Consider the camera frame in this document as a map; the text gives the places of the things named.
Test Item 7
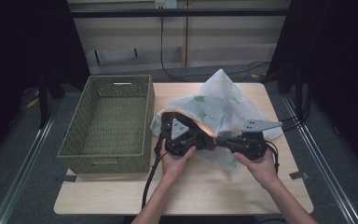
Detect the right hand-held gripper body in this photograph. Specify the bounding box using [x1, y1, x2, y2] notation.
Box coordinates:
[228, 119, 283, 161]

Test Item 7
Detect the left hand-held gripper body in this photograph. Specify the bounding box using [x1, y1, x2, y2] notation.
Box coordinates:
[161, 112, 216, 157]

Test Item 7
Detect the white leaf-print laundry bag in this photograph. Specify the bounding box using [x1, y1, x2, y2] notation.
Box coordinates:
[150, 68, 284, 173]

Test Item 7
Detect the green woven basket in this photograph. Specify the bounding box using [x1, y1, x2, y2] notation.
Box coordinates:
[57, 74, 156, 175]

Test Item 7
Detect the person's right hand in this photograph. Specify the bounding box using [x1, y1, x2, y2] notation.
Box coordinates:
[232, 148, 280, 189]

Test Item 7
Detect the person's left hand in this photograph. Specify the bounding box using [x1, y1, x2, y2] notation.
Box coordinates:
[159, 139, 198, 185]

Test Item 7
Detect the grey tape piece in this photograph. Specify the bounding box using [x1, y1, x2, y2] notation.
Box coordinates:
[288, 171, 310, 181]
[55, 175, 78, 183]

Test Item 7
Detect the black metal stand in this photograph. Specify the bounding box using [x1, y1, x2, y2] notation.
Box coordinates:
[278, 69, 306, 120]
[36, 73, 66, 130]

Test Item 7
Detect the yellow floor tape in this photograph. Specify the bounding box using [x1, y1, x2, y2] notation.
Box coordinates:
[26, 89, 41, 109]

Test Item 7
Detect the right hand-held gripper cable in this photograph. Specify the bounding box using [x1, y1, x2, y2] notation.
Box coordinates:
[264, 140, 282, 175]

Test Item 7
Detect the hand-held gripper cable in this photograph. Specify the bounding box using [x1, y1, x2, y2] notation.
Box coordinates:
[264, 140, 282, 175]
[141, 132, 169, 209]

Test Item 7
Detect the bundle of floor cables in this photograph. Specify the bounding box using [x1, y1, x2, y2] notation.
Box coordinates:
[279, 90, 311, 133]

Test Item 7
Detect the left hand-held gripper cable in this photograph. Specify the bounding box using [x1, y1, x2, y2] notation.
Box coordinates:
[141, 132, 169, 209]

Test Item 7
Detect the aluminium floor rail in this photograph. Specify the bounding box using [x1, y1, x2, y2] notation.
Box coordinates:
[282, 94, 358, 224]
[0, 102, 62, 224]

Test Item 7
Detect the black wall cable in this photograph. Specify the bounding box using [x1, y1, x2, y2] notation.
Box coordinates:
[158, 16, 272, 82]

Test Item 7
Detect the white wall outlet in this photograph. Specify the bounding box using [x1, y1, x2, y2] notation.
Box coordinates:
[155, 0, 178, 9]

